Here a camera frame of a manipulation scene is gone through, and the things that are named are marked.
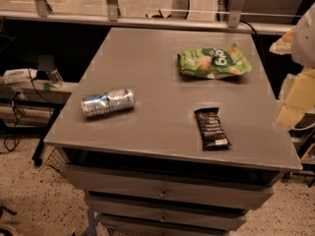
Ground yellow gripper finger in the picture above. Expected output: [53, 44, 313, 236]
[270, 28, 294, 55]
[275, 67, 315, 129]

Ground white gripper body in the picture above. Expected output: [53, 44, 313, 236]
[291, 3, 315, 68]

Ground green rice chip bag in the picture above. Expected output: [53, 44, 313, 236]
[177, 43, 252, 80]

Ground black rxbar chocolate bar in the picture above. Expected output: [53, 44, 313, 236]
[194, 107, 230, 150]

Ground grey drawer cabinet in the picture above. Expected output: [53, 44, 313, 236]
[43, 27, 303, 236]

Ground bottom grey drawer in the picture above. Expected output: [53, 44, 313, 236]
[97, 213, 230, 236]

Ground grey drawer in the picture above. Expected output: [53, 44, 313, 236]
[84, 193, 248, 232]
[97, 213, 230, 236]
[63, 164, 274, 209]

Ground crushed silver blue can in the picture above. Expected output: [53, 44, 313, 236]
[81, 88, 135, 118]

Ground middle grey drawer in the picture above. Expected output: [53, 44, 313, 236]
[84, 193, 248, 232]

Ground top grey drawer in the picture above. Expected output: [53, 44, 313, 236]
[63, 164, 274, 209]

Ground clear plastic water bottle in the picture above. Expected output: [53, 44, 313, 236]
[46, 69, 64, 88]

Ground metal window railing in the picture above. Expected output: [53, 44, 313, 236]
[0, 0, 301, 35]

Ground grey side bench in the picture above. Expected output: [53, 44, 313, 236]
[0, 80, 78, 166]

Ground white tissue pack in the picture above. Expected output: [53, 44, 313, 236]
[3, 68, 37, 85]

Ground wire mesh basket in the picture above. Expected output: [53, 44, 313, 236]
[45, 148, 65, 173]

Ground black cable on left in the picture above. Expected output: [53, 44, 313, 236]
[2, 68, 53, 153]

